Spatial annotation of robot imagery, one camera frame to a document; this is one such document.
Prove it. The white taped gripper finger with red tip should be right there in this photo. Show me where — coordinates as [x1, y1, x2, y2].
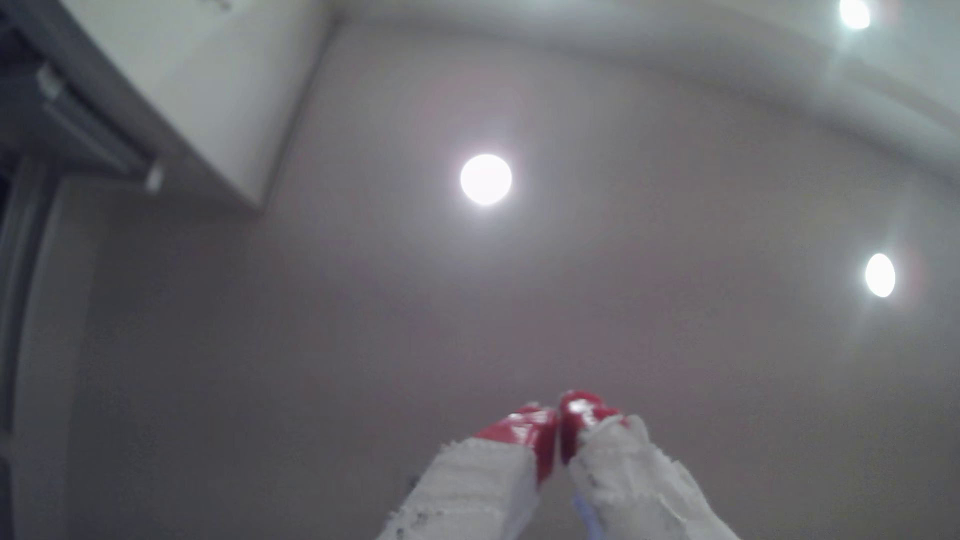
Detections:
[375, 402, 560, 540]
[558, 390, 744, 540]

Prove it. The round ceiling light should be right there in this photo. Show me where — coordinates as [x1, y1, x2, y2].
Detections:
[864, 252, 897, 299]
[837, 0, 873, 31]
[459, 153, 514, 207]

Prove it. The white wall cabinet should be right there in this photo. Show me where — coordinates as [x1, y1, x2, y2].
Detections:
[0, 0, 336, 211]

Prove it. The grey door frame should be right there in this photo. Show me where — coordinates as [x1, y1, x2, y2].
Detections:
[0, 150, 61, 540]

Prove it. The grey curtain rail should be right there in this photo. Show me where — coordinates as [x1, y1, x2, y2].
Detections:
[33, 63, 166, 195]

